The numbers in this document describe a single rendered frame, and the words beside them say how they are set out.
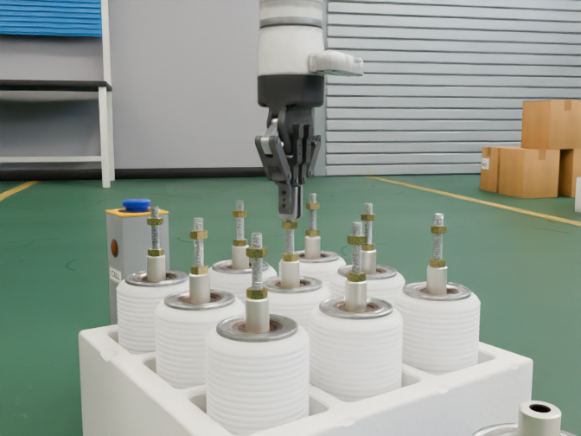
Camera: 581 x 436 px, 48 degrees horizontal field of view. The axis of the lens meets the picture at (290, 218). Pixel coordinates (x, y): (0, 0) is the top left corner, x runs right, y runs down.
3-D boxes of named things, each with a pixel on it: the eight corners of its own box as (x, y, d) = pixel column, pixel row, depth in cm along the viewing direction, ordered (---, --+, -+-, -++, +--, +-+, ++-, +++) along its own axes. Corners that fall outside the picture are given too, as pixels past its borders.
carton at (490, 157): (518, 189, 460) (520, 146, 456) (536, 191, 437) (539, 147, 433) (479, 189, 455) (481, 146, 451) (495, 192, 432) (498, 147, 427)
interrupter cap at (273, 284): (275, 299, 71) (275, 293, 71) (247, 285, 77) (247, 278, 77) (334, 291, 74) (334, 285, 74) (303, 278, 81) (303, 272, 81)
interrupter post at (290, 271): (285, 291, 74) (285, 263, 74) (276, 286, 76) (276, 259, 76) (303, 289, 75) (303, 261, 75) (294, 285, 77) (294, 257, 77)
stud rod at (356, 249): (349, 296, 66) (351, 222, 65) (352, 293, 67) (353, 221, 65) (360, 297, 65) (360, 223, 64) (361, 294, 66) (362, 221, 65)
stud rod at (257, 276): (252, 316, 59) (251, 234, 58) (252, 312, 60) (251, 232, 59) (263, 315, 59) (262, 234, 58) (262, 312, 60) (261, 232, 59)
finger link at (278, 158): (256, 132, 69) (273, 170, 73) (250, 144, 68) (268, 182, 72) (278, 132, 68) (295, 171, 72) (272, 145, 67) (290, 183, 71)
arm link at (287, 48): (337, 71, 65) (338, 8, 64) (241, 74, 70) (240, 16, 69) (367, 77, 73) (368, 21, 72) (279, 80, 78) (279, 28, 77)
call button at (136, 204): (128, 216, 92) (128, 201, 91) (118, 213, 95) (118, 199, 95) (155, 214, 94) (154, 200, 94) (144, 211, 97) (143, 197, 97)
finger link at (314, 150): (321, 132, 78) (306, 169, 75) (325, 143, 79) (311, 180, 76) (301, 132, 79) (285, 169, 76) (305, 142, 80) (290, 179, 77)
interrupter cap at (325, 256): (284, 254, 96) (284, 250, 95) (335, 253, 96) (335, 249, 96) (287, 266, 88) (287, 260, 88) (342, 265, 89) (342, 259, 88)
